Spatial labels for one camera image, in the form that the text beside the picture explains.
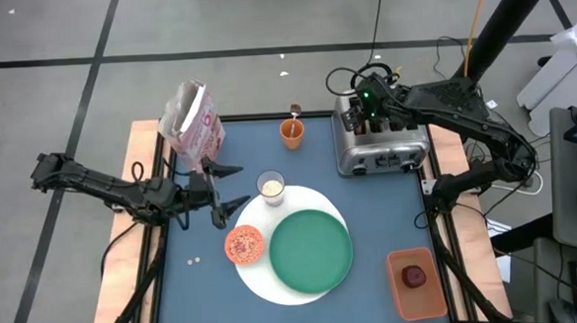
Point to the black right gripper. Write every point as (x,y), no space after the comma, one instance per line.
(376,97)

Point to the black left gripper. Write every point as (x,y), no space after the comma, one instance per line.
(196,193)

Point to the metal spoon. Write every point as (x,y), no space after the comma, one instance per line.
(294,113)

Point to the pink strawberry yogurt cereal box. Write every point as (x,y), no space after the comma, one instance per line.
(195,129)

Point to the dark red plum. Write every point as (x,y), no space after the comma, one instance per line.
(413,276)

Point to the orange rectangular plastic tray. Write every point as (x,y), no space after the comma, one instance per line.
(424,300)

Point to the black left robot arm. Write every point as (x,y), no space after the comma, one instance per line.
(102,186)

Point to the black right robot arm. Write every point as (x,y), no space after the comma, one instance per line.
(489,126)

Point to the silver four-slot toaster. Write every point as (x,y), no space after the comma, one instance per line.
(382,149)

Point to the clear glass with milk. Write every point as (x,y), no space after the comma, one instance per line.
(271,188)

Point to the blue patterned bowl orange inside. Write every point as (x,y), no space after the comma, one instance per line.
(244,244)

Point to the orange plastic cup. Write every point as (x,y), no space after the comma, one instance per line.
(292,137)

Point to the white round woven placemat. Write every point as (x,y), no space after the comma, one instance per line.
(257,277)

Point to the green round plate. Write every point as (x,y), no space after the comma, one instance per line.
(310,252)

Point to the black pole base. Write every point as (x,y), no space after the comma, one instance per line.
(467,84)

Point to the black round pole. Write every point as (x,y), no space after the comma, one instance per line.
(504,21)

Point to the white cardboard box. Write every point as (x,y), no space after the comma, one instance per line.
(561,83)

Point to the black diagonal frame strut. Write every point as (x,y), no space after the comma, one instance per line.
(473,281)
(136,283)

